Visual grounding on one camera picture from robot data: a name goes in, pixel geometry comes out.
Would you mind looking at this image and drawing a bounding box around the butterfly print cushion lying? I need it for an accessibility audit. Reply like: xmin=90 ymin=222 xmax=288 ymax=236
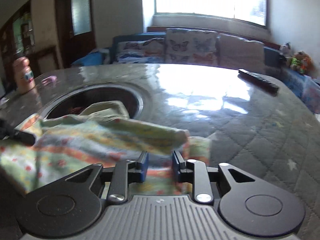
xmin=113 ymin=38 xmax=164 ymax=64

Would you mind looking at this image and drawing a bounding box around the orange plush toy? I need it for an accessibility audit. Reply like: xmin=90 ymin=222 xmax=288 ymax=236
xmin=300 ymin=56 xmax=312 ymax=75

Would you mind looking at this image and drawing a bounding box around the yellow green plush toy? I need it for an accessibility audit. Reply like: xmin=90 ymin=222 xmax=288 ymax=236
xmin=289 ymin=51 xmax=306 ymax=75

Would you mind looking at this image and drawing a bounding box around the quilted grey table cover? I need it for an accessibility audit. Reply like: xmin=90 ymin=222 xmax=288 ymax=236
xmin=1 ymin=64 xmax=319 ymax=239

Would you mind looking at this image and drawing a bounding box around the dark blue sofa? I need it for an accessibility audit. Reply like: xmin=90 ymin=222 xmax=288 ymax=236
xmin=72 ymin=28 xmax=319 ymax=114

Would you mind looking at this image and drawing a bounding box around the butterfly print cushion upright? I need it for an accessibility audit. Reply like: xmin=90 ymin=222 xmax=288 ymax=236
xmin=164 ymin=28 xmax=218 ymax=66

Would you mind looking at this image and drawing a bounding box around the black remote control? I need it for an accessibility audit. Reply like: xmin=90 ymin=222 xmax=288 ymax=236
xmin=238 ymin=69 xmax=279 ymax=95

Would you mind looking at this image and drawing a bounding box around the pink cartoon water bottle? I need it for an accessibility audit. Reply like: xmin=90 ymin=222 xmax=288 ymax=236
xmin=13 ymin=56 xmax=35 ymax=94

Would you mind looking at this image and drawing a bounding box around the blue bundled cloth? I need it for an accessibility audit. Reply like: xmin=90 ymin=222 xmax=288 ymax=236
xmin=71 ymin=48 xmax=110 ymax=67

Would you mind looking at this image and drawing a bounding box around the floral children's shirt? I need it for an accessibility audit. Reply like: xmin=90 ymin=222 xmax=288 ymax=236
xmin=1 ymin=101 xmax=211 ymax=195

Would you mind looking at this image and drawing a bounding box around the round black table inset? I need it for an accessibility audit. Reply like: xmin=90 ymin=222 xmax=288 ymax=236
xmin=40 ymin=83 xmax=143 ymax=119

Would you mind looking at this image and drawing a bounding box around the dark wooden door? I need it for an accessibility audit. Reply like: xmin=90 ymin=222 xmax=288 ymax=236
xmin=55 ymin=0 xmax=96 ymax=68

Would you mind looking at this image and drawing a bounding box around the clear plastic storage box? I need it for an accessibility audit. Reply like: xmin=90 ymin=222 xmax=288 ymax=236
xmin=302 ymin=76 xmax=320 ymax=114

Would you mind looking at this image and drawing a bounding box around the white plush toy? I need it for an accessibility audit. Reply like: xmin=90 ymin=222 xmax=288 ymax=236
xmin=279 ymin=42 xmax=292 ymax=62

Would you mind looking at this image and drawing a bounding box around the plain beige cushion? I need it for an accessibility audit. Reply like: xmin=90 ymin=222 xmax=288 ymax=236
xmin=218 ymin=34 xmax=266 ymax=74

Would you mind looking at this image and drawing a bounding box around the small pink toy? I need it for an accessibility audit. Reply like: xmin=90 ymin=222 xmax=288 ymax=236
xmin=41 ymin=75 xmax=57 ymax=86

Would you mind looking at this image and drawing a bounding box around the dark wooden display cabinet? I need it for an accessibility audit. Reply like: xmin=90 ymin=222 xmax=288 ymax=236
xmin=0 ymin=0 xmax=58 ymax=98

